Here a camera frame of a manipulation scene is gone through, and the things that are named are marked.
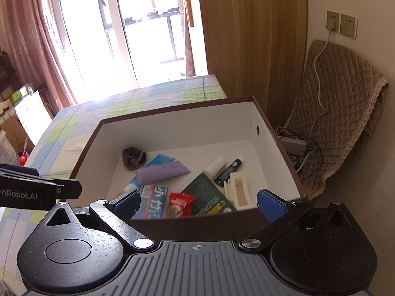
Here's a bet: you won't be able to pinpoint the blue cream tube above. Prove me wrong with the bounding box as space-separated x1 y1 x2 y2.
118 154 175 196

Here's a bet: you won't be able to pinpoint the blue white tissue pack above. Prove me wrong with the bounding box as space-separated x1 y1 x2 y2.
132 185 168 220

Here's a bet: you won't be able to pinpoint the purple tube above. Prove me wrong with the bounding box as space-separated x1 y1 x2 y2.
150 160 190 183

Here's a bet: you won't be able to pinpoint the cream hair claw clip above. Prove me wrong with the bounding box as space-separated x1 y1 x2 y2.
224 172 256 211

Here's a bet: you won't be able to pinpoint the brown hair scrunchie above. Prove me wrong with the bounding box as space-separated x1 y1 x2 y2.
122 147 147 170

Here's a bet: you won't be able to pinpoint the red snack packet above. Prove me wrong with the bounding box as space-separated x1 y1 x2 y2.
166 193 195 219

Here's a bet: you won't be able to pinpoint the dark green small tube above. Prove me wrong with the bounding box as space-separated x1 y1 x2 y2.
214 156 244 187

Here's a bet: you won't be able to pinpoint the dark green package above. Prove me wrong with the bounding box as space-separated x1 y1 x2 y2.
181 173 236 216

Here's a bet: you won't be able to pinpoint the small white pill bottle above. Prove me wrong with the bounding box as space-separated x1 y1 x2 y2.
203 156 226 179

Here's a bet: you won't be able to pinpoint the red ornament on stick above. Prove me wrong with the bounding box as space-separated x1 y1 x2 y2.
20 138 28 167

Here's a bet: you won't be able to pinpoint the clear plastic bag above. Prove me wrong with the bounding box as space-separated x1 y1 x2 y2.
0 130 20 166

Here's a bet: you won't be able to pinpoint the checkered tablecloth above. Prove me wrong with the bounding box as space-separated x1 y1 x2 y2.
0 74 228 287

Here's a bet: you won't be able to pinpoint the white power adapter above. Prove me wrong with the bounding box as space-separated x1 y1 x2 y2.
279 137 307 156

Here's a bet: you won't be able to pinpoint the white paper bag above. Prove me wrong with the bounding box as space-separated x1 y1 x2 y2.
15 91 52 145

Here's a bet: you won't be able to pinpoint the brown cardboard box white inside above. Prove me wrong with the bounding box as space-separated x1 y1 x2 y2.
68 98 305 247

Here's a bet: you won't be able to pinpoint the green gift box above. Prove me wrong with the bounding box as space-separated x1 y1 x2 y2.
10 84 34 104

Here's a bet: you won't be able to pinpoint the black folding step ladder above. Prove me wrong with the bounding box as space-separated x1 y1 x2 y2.
0 50 20 102

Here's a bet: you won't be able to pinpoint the brown quilted cushion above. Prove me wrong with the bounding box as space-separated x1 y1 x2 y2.
282 39 389 199

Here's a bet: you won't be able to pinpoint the pink curtain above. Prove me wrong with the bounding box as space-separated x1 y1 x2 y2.
1 0 76 111

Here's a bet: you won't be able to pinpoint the wooden wardrobe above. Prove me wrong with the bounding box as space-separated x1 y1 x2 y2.
200 0 307 127

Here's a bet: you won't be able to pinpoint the white power cable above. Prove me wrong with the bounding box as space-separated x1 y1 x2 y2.
303 29 336 164

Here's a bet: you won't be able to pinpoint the wall power sockets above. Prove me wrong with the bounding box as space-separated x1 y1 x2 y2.
326 11 358 39

